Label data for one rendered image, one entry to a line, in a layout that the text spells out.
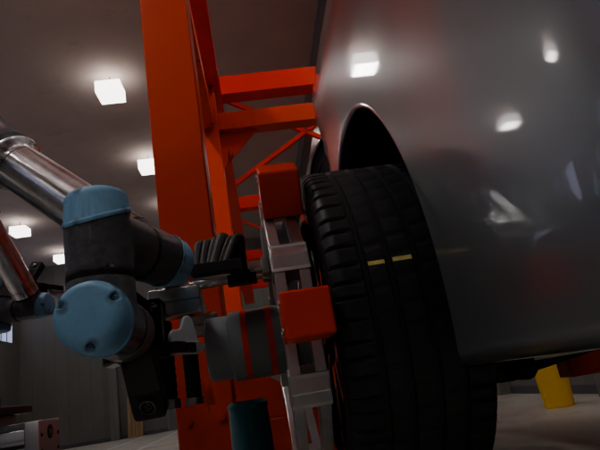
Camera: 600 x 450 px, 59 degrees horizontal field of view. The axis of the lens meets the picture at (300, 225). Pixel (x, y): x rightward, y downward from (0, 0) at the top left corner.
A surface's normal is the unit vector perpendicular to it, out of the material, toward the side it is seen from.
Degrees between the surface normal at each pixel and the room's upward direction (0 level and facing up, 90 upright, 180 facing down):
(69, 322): 90
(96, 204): 87
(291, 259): 90
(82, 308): 90
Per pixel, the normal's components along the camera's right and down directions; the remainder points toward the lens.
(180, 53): 0.06, -0.30
